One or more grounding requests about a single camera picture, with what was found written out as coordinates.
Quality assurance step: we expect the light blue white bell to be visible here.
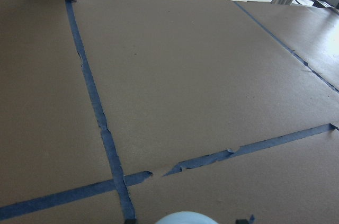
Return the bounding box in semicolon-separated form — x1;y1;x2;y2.
155;211;218;224

